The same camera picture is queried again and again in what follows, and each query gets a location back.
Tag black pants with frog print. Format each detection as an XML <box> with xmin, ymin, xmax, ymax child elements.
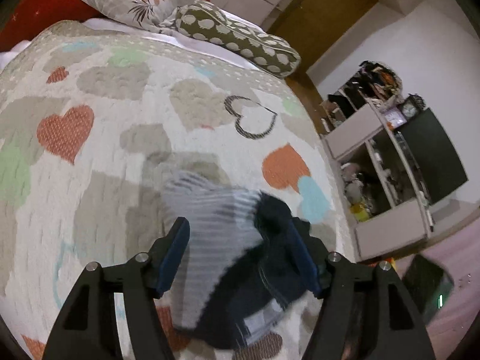
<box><xmin>161</xmin><ymin>171</ymin><xmax>331</xmax><ymax>350</ymax></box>

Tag white shelf unit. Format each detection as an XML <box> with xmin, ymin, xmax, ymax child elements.
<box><xmin>320</xmin><ymin>60</ymin><xmax>433</xmax><ymax>260</ymax></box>

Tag black television screen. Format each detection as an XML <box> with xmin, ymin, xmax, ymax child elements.
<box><xmin>395</xmin><ymin>108</ymin><xmax>469</xmax><ymax>204</ymax></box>

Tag small desk clock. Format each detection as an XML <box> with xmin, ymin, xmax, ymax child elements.
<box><xmin>399</xmin><ymin>94</ymin><xmax>426</xmax><ymax>120</ymax></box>

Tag heart pattern quilted bedspread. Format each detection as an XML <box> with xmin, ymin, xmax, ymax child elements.
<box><xmin>1</xmin><ymin>19</ymin><xmax>356</xmax><ymax>359</ymax></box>

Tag olive cloud pattern bolster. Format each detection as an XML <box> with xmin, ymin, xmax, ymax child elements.
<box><xmin>174</xmin><ymin>0</ymin><xmax>301</xmax><ymax>78</ymax></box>

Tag wooden door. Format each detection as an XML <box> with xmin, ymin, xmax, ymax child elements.
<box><xmin>268</xmin><ymin>0</ymin><xmax>379</xmax><ymax>73</ymax></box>

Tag red bolster pillow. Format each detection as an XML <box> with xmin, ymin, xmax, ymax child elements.
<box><xmin>0</xmin><ymin>0</ymin><xmax>212</xmax><ymax>54</ymax></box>

